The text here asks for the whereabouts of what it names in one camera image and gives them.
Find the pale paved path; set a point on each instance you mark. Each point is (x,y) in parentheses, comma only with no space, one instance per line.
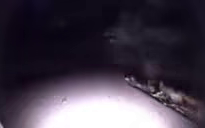
(90,96)

